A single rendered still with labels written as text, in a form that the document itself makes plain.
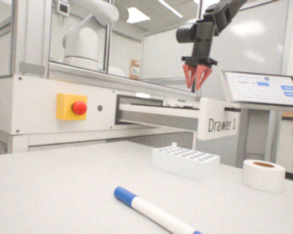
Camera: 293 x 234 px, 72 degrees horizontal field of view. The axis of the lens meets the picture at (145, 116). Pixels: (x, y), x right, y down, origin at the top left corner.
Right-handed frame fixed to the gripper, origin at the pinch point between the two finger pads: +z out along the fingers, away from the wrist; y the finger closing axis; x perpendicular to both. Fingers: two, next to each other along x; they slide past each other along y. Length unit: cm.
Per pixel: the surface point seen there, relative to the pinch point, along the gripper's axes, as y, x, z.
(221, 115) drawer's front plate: -11.4, -0.3, 7.1
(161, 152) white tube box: -10.6, 24.8, 16.1
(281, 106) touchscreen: -10, -94, 0
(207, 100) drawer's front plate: -11.5, 11.2, 3.3
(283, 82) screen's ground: -4, -111, -18
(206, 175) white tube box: -20.5, 22.5, 17.4
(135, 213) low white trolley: -20.7, 41.6, 18.3
